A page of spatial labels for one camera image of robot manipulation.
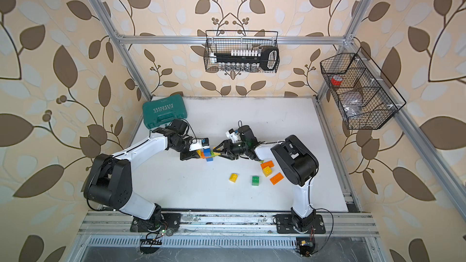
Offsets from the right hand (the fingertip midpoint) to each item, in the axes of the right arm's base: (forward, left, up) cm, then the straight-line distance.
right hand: (216, 152), depth 88 cm
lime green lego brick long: (-1, 0, +1) cm, 2 cm away
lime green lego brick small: (-3, -23, -6) cm, 24 cm away
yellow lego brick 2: (-1, 0, -1) cm, 1 cm away
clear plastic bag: (+6, -58, +26) cm, 64 cm away
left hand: (+3, +11, +1) cm, 12 cm away
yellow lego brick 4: (-9, -24, -3) cm, 26 cm away
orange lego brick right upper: (-4, -27, -6) cm, 28 cm away
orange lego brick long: (-1, +7, -1) cm, 7 cm away
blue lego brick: (-1, +4, +2) cm, 5 cm away
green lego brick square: (-13, -18, -3) cm, 23 cm away
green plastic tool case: (+30, +34, -1) cm, 45 cm away
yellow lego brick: (0, +8, +3) cm, 8 cm away
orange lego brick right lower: (-11, -29, -7) cm, 32 cm away
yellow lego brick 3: (-11, -8, -5) cm, 14 cm away
